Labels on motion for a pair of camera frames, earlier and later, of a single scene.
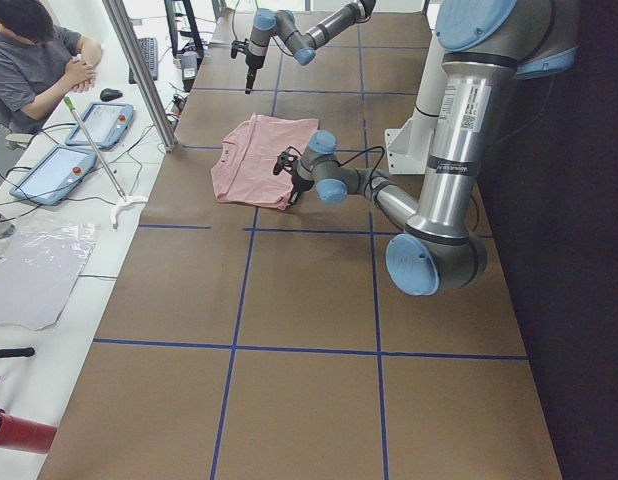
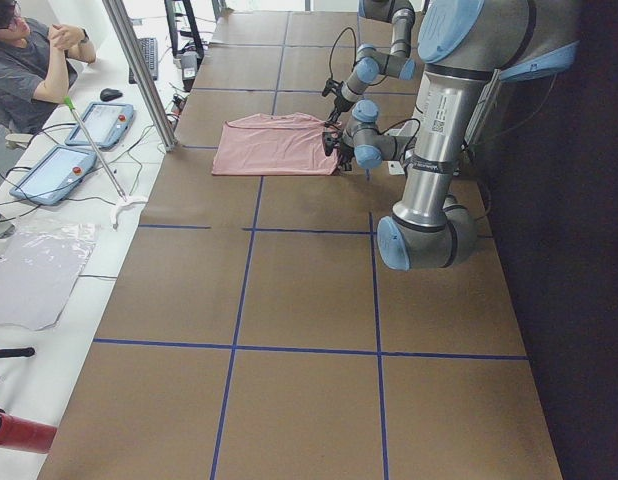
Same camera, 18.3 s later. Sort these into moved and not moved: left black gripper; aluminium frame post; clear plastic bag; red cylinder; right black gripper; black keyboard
Moved: left black gripper; right black gripper
Not moved: black keyboard; red cylinder; clear plastic bag; aluminium frame post
